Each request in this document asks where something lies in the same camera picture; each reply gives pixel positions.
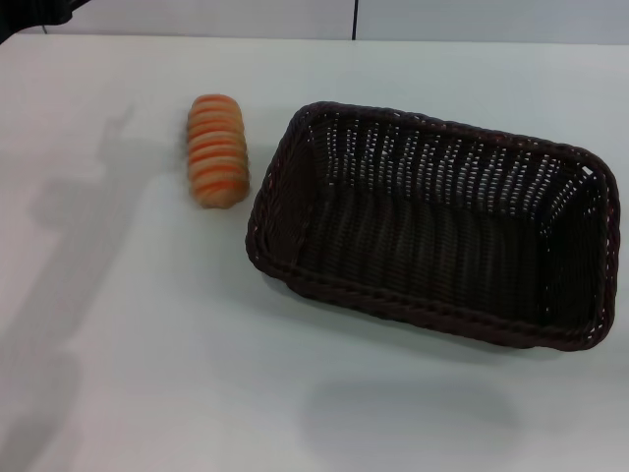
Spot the dark brown woven basket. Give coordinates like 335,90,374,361
244,100,621,354

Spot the orange striped bread roll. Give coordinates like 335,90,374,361
185,92,251,211

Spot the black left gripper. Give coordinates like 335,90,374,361
0,0,76,47

